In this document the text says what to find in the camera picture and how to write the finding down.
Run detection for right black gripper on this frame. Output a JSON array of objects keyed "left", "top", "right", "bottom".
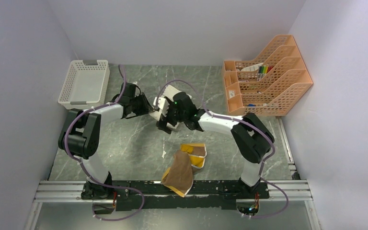
[{"left": 156, "top": 100, "right": 187, "bottom": 134}]

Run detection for cream white towel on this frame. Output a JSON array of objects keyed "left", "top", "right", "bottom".
[{"left": 149, "top": 97, "right": 169, "bottom": 121}]

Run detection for white plastic basket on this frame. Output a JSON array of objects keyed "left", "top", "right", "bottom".
[{"left": 57, "top": 60, "right": 110, "bottom": 110}]

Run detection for brown yellow towel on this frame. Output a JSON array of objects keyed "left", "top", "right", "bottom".
[{"left": 161, "top": 143, "right": 207, "bottom": 197}]

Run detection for orange file organizer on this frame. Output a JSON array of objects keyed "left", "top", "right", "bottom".
[{"left": 222, "top": 34, "right": 313, "bottom": 116}]

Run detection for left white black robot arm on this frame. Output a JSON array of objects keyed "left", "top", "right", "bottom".
[{"left": 58, "top": 83, "right": 151, "bottom": 199}]

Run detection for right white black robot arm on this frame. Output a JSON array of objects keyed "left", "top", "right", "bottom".
[{"left": 153, "top": 92, "right": 275, "bottom": 198}]

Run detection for white label card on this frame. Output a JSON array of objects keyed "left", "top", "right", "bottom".
[{"left": 241, "top": 63, "right": 263, "bottom": 71}]

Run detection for coloured marker pens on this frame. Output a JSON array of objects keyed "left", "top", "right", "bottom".
[{"left": 257, "top": 65, "right": 274, "bottom": 81}]

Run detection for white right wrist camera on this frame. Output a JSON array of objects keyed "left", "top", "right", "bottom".
[{"left": 161, "top": 85, "right": 181, "bottom": 101}]

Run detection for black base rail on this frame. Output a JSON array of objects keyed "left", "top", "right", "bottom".
[{"left": 80, "top": 180, "right": 269, "bottom": 211}]

